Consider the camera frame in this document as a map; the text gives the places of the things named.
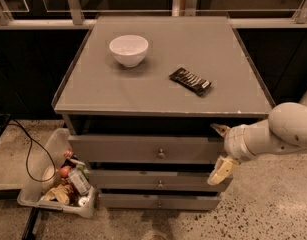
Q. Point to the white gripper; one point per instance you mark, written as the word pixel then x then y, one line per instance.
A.
pixel 235 143

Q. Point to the grey top drawer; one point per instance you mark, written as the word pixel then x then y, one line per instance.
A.
pixel 146 149

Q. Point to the grey drawer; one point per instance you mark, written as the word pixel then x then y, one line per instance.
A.
pixel 170 202
pixel 154 180
pixel 146 149

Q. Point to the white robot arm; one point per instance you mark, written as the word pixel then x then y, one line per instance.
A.
pixel 284 131

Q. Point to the grey drawer cabinet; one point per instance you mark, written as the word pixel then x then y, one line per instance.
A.
pixel 100 96

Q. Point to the grey middle drawer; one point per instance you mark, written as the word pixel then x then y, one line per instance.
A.
pixel 154 180

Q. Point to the grey bottom drawer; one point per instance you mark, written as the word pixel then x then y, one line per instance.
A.
pixel 170 202

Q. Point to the black snack bar wrapper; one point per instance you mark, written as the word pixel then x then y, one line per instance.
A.
pixel 190 81

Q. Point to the white ceramic bowl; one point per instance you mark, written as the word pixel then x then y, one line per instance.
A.
pixel 129 50

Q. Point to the silver drink can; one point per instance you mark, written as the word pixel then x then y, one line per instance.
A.
pixel 79 181

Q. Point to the small red topped bottle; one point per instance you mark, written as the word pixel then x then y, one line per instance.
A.
pixel 71 159

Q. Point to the orange round fruit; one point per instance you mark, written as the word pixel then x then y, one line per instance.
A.
pixel 64 171

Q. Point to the clear plastic bin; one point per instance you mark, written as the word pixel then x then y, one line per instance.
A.
pixel 52 154

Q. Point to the yellow crumpled snack bag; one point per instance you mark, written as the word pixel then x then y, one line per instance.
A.
pixel 62 193

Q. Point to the white cup in bin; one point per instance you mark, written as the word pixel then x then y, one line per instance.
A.
pixel 50 178

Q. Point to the metal railing frame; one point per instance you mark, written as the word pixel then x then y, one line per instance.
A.
pixel 81 14

